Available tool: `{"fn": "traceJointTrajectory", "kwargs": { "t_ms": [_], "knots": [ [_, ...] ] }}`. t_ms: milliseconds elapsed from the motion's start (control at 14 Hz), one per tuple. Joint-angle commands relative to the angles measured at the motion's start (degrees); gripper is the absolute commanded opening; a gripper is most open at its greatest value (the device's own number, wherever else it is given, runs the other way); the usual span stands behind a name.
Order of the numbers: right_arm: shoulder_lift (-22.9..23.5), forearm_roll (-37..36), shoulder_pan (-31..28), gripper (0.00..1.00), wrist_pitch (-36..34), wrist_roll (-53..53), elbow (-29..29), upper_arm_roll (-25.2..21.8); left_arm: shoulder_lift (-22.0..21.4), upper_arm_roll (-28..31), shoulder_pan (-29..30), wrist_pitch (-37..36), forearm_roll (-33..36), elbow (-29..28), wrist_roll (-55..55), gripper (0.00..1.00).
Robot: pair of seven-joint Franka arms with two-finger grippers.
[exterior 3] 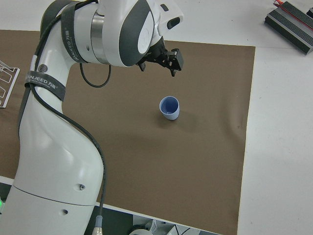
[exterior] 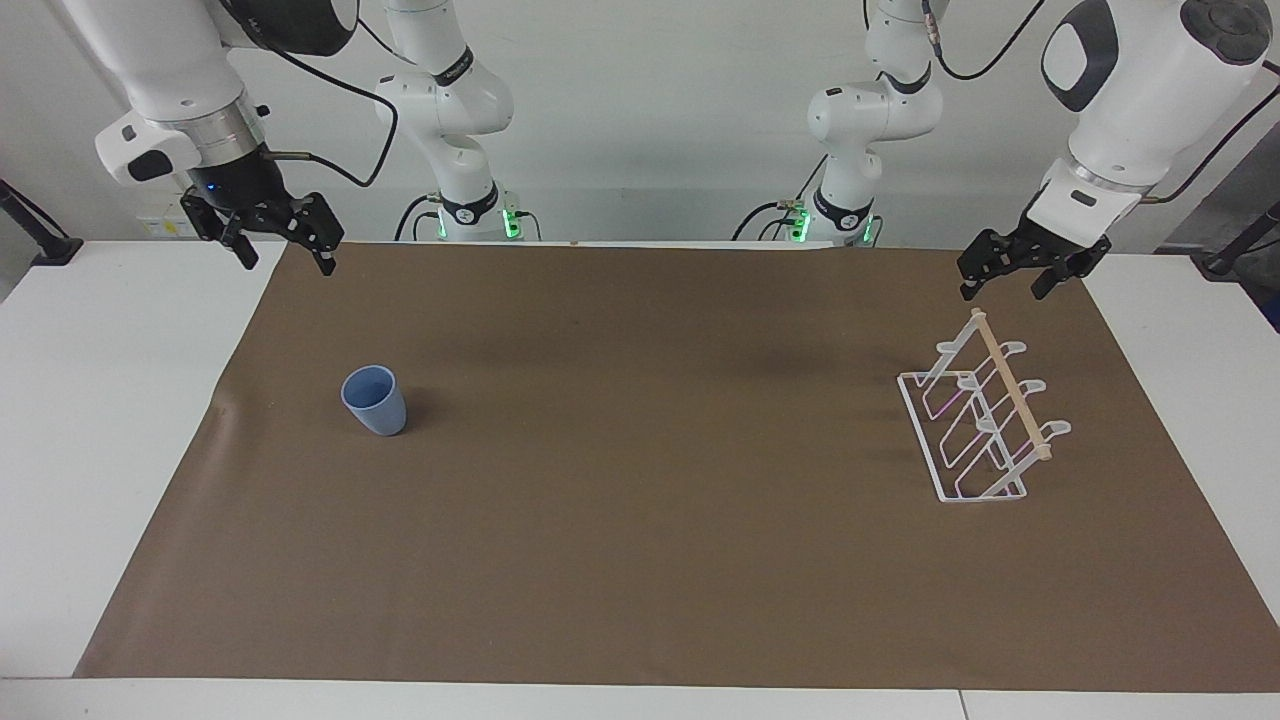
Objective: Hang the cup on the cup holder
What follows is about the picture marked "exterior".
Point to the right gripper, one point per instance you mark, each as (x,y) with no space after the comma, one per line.
(238,185)

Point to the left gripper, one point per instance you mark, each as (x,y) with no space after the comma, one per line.
(1065,250)

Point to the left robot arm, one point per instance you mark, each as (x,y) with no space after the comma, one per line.
(1130,110)

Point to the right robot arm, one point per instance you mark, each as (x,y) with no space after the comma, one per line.
(160,60)

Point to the blue cup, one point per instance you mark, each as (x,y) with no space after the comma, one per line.
(380,410)

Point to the black stand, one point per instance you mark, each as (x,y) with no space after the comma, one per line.
(1235,250)
(45,238)

